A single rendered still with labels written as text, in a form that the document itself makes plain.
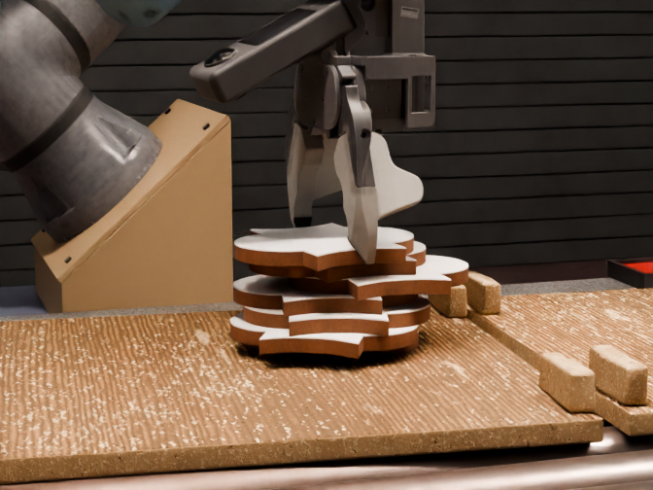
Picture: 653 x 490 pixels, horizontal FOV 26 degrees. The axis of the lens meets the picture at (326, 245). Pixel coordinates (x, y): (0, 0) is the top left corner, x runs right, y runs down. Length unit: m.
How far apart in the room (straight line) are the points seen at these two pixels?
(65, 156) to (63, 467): 0.62
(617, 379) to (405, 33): 0.30
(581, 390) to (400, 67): 0.27
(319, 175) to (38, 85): 0.42
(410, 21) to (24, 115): 0.50
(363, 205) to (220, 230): 0.42
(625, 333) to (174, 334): 0.35
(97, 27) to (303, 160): 0.45
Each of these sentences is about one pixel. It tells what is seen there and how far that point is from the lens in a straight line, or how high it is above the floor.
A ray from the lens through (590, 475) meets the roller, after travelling 0.87.
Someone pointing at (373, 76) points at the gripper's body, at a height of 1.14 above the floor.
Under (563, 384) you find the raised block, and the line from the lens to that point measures 0.92.
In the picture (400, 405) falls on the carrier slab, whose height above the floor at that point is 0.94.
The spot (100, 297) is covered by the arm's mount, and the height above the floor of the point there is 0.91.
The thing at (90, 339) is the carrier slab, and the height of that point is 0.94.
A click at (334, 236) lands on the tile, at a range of 1.05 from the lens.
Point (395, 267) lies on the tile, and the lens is 1.03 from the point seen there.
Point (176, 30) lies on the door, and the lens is 5.73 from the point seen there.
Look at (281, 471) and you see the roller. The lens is 0.86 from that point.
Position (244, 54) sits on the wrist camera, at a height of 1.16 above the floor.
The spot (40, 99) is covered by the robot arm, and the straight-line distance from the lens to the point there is 1.42.
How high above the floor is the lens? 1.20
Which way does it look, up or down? 10 degrees down
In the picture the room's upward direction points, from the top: straight up
